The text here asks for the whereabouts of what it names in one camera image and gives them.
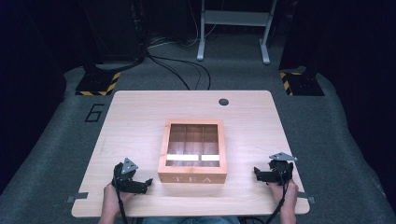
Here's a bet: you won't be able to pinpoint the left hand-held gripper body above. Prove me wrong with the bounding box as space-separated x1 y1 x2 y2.
111 157 139 194

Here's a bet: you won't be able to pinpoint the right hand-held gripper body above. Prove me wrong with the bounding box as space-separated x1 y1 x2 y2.
268 151 299 186

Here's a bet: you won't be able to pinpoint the wooden tea box glass lid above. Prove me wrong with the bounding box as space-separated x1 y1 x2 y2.
157 119 228 185

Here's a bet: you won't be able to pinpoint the person's left hand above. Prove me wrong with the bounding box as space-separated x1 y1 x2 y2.
103 182 135 217

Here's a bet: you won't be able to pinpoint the person's right hand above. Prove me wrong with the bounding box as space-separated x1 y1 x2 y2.
267 179 300 217

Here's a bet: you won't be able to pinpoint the black base hazard-striped edge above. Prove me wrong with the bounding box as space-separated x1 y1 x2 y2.
75 59 121 97
278 66 325 97

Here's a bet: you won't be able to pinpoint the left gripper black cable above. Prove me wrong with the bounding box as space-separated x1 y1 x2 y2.
115 174 129 224

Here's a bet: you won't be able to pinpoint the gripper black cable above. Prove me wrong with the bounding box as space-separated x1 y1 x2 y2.
115 174 129 224
265 167 289 224

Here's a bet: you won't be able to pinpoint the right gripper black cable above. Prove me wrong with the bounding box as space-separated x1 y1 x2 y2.
265 167 289 224

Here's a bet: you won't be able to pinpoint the grey table edge bracket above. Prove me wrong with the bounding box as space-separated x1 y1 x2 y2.
297 191 317 205
65 191 90 204

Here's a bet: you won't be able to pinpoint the black floor cables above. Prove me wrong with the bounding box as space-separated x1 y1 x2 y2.
145 50 212 91

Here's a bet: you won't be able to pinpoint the white floor cables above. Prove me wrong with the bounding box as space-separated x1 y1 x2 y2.
148 0 219 49

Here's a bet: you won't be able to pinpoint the white metal stand frame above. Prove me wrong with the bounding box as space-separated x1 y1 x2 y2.
196 0 278 65

